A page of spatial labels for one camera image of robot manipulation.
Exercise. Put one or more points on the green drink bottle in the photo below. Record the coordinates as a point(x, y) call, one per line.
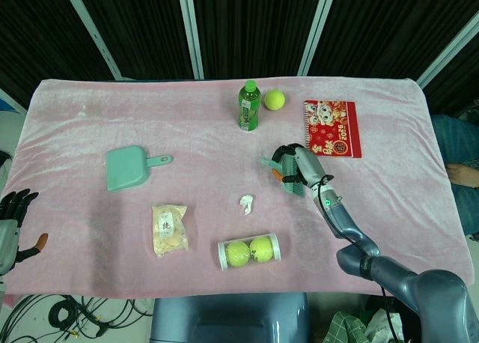
point(249, 112)

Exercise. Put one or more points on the pink plush tablecloth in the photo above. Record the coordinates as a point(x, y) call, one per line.
point(187, 133)

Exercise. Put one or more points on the loose yellow tennis ball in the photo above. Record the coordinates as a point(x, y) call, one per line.
point(275, 100)

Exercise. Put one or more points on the white frame post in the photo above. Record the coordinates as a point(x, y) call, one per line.
point(93, 32)
point(191, 32)
point(316, 28)
point(445, 54)

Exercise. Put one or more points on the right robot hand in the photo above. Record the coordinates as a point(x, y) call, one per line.
point(308, 167)

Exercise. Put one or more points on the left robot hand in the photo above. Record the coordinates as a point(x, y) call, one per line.
point(7, 238)

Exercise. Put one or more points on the printed packed tennis ball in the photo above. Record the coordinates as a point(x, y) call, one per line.
point(261, 250)

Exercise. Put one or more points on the seated person in jeans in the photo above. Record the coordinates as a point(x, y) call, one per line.
point(456, 141)

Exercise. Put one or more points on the plain packed tennis ball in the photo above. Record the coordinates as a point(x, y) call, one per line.
point(237, 254)

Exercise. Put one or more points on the white crumpled cloth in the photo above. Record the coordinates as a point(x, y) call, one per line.
point(378, 326)

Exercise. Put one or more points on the clear snack bag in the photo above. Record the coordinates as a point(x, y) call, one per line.
point(169, 230)

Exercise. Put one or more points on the green checked cloth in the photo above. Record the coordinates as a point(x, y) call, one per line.
point(344, 330)

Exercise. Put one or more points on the clear tennis ball tube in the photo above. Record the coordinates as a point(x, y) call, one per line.
point(222, 257)

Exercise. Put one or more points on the black pleated curtain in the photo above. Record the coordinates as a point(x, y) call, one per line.
point(254, 28)

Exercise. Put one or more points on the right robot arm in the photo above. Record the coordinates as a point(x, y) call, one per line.
point(411, 283)

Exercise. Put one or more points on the paper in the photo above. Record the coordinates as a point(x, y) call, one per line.
point(247, 204)

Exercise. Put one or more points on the red spiral calendar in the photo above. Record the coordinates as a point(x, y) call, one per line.
point(333, 129)

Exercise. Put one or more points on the blue-grey robot torso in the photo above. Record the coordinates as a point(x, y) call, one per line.
point(224, 317)

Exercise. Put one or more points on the green plastic dustpan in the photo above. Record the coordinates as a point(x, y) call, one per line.
point(127, 169)

